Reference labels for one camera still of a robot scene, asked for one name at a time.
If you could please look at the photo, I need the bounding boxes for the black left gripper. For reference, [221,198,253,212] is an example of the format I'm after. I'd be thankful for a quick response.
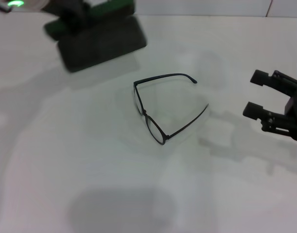
[57,0,91,27]

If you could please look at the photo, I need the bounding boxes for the green glasses case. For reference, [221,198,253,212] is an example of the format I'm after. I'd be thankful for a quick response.
[43,0,148,73]

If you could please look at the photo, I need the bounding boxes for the black glasses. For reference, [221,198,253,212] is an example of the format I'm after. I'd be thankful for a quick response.
[133,73,210,146]

